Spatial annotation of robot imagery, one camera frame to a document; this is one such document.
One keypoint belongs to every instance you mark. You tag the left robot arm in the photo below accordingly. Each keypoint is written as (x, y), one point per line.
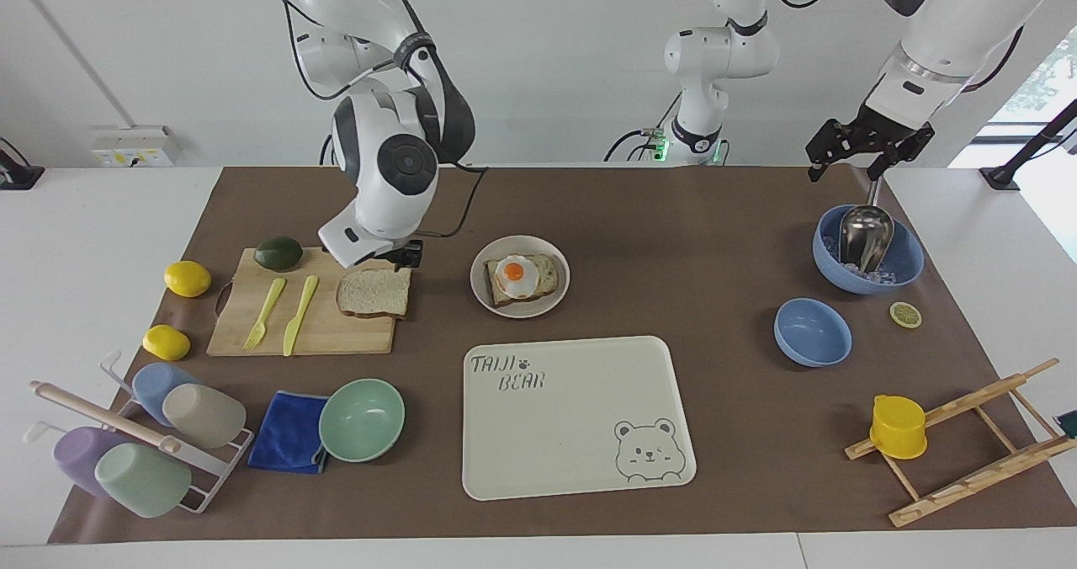
(951, 22)

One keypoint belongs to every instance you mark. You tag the black stand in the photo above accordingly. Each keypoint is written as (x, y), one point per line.
(17, 173)
(1031, 144)

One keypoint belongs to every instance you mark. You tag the toasted bread slice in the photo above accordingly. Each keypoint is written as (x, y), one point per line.
(549, 274)

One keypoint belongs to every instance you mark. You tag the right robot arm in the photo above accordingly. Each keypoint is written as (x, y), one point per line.
(395, 165)

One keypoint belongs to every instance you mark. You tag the purple cup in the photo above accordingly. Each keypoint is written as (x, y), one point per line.
(76, 459)

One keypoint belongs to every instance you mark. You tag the large blue bowl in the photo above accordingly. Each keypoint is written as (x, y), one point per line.
(909, 253)

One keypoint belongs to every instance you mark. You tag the small blue bowl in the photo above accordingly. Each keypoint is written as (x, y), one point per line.
(812, 332)

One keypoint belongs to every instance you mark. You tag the metal scoop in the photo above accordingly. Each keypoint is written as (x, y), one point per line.
(867, 236)

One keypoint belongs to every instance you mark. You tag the yellow lemon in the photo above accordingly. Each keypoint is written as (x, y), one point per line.
(188, 279)
(167, 342)

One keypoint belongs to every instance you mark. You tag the blue cup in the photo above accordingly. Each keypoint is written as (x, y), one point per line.
(151, 384)

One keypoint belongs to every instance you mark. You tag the light green plastic fork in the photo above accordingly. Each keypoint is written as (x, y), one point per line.
(267, 304)

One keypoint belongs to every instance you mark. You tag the fried egg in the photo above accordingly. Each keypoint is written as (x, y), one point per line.
(517, 275)

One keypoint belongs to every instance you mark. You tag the white wall socket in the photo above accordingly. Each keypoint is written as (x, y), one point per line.
(135, 144)

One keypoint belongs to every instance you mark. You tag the clear ice cube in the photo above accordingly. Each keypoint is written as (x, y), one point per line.
(831, 247)
(883, 279)

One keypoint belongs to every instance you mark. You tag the wooden cutting board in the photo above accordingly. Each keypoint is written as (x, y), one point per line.
(336, 333)

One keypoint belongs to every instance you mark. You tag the light green plastic knife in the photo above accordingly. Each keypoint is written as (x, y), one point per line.
(297, 316)

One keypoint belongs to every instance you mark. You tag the white round plate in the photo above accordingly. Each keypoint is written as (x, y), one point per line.
(522, 245)

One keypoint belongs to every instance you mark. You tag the green bowl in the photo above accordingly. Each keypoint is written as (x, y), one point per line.
(362, 422)

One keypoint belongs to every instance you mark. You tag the yellow cup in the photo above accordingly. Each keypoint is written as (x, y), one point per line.
(898, 428)

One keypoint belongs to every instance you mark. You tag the dark green avocado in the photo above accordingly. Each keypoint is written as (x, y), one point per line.
(278, 254)

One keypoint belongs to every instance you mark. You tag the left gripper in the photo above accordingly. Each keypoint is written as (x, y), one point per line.
(877, 130)

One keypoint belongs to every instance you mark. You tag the lemon slice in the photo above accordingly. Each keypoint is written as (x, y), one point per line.
(906, 315)

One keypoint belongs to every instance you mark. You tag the beige cup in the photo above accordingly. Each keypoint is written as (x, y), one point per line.
(206, 415)

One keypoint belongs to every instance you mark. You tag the cream tray with bear print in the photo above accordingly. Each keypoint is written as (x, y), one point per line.
(555, 434)

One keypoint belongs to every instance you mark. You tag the blue cloth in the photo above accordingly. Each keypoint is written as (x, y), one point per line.
(286, 434)

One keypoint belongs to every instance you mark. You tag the wooden folding rack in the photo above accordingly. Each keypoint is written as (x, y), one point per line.
(976, 476)

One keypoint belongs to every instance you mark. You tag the light green cup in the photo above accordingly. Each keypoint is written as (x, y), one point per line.
(143, 481)

